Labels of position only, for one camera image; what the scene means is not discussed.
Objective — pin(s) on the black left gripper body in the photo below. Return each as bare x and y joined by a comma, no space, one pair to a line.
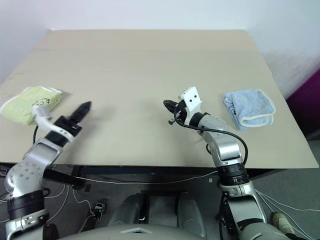
66,125

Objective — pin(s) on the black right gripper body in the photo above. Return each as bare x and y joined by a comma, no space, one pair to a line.
181,112

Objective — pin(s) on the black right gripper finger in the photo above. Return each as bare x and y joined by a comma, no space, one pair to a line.
171,105
171,122

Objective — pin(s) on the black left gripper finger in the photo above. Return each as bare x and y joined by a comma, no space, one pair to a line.
82,111

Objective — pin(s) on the green towel with white trim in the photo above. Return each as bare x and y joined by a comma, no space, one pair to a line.
27,105

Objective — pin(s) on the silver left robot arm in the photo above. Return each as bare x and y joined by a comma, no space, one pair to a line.
37,160

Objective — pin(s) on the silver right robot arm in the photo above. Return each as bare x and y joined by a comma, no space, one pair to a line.
227,150

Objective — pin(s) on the blue towel with white trim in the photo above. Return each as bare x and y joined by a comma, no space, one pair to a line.
250,107

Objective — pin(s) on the small black floor clamp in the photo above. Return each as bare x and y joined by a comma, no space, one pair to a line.
100,207

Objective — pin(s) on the dark grey rounded robot leg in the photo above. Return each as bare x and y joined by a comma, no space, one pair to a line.
130,208
191,212

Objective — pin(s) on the grey robot torso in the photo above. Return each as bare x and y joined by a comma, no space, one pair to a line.
125,232

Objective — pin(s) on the purple object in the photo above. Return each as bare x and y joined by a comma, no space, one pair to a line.
306,105

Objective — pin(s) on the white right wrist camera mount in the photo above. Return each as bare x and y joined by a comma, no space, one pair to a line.
192,100

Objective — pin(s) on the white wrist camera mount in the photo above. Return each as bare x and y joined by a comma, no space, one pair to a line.
192,100
45,121

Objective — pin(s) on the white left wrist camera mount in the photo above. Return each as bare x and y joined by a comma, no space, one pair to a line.
45,121

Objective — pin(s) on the black table frame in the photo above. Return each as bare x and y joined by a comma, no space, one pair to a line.
125,171

